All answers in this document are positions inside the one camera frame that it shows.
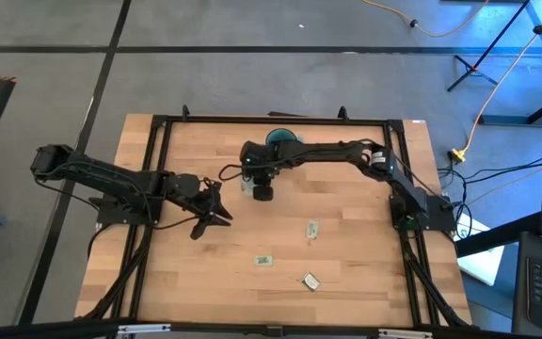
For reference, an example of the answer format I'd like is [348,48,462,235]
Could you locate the black tripod stand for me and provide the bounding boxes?
[447,0,534,93]

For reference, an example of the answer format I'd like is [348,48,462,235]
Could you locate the yellow extension cord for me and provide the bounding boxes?
[361,0,491,39]

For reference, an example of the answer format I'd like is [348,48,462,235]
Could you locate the silver bracket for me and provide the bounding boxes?
[117,322,172,336]
[376,328,435,339]

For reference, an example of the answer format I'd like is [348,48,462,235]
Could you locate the black rig crossbar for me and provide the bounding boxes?
[0,317,542,339]

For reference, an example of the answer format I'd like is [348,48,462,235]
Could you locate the tan cord yellow plug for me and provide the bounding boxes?
[448,0,542,165]

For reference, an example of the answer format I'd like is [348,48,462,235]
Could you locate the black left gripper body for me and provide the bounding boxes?
[167,171,218,213]

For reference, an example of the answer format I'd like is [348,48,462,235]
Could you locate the black floor cables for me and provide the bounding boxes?
[433,149,542,241]

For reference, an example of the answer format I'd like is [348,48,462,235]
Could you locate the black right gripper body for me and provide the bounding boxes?
[250,140,282,187]

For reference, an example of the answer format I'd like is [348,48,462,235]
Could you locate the teal blue ceramic mug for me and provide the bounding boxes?
[264,127,306,147]

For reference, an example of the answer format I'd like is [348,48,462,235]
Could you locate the clear plastic container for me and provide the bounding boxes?
[239,174,256,198]

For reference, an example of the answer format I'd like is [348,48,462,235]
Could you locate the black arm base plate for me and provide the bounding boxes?
[94,186,163,226]
[389,193,456,233]

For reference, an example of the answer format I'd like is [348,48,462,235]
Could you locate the black desk edge bar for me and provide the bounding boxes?
[454,210,542,259]

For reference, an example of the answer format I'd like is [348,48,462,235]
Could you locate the white cable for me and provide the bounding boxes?
[466,148,542,208]

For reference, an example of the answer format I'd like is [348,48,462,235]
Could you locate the black right camera cable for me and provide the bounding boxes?
[217,161,253,183]

